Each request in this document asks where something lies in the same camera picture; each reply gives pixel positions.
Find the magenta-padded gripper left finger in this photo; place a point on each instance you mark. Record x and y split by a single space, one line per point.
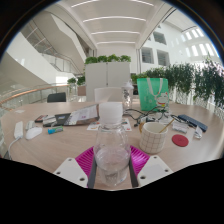
70 170

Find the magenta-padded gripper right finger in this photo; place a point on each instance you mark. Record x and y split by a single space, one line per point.
153 170

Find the clear plastic water bottle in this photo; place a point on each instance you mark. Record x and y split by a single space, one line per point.
111 156

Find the white grid-pattern cup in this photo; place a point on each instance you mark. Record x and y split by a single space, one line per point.
152 140

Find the flat round red coaster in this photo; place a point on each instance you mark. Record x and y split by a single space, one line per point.
180 140

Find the blue-green marker pen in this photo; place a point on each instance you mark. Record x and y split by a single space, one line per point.
55 130

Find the gold spoon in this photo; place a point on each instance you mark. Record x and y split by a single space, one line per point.
166 126

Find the colourful sticker sheet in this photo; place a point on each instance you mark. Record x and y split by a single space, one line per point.
93 126

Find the white paper packet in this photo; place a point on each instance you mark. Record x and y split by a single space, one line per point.
180 127

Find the black flat case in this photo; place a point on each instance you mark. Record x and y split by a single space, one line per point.
61 119

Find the white computer mouse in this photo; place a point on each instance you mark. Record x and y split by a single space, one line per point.
34 132

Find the white tissue pack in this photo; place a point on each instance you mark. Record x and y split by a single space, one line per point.
198 132

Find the small white oval device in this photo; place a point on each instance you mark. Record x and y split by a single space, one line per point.
29 124

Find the dark blue keyboard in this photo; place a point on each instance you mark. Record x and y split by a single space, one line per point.
193 122

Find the black chair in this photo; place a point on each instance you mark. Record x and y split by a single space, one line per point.
56 97

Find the green cat-print tote bag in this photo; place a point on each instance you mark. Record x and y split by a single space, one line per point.
150 95

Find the clear tumbler with lid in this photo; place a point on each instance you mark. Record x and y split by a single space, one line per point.
127 98

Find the white paper sheet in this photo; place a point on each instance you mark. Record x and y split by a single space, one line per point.
19 111

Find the glass railing with wooden handrail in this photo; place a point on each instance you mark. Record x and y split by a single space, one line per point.
30 96

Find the white chair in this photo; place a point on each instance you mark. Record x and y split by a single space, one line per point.
106 94

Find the brown planter with bushes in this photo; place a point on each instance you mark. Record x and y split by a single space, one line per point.
76 81

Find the row of green hedge plants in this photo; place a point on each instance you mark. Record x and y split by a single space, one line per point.
186 80

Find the white cabinet topped with plants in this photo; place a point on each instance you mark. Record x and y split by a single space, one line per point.
106 80

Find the ceiling light strips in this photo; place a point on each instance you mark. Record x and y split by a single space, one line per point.
113 31

